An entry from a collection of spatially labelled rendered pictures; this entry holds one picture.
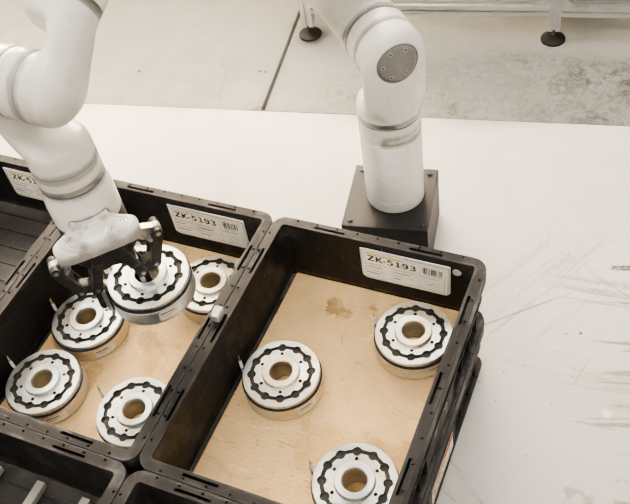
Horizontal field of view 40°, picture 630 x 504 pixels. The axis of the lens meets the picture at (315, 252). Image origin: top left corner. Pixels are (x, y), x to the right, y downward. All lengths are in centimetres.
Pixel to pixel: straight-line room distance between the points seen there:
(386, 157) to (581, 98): 161
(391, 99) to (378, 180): 16
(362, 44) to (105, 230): 44
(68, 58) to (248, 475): 54
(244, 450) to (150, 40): 238
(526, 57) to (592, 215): 153
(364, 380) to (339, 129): 66
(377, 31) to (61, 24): 46
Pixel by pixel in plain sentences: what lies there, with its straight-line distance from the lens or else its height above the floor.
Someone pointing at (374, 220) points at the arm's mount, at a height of 80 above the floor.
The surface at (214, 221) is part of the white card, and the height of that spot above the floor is 90.
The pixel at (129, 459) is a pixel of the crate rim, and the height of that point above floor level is 93.
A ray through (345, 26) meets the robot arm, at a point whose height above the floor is 111.
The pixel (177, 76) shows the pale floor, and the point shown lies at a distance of 309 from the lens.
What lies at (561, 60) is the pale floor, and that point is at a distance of 296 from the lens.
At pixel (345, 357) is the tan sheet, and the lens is 115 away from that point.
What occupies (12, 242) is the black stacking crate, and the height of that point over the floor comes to 83.
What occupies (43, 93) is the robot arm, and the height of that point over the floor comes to 133.
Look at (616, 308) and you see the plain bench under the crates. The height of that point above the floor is 70.
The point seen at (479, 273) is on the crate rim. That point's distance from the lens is 110.
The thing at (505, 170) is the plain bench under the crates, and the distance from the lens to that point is 156.
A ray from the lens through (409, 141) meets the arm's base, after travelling 126.
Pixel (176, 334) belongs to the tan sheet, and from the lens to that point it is 123.
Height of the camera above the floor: 178
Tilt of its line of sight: 49 degrees down
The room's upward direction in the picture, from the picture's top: 11 degrees counter-clockwise
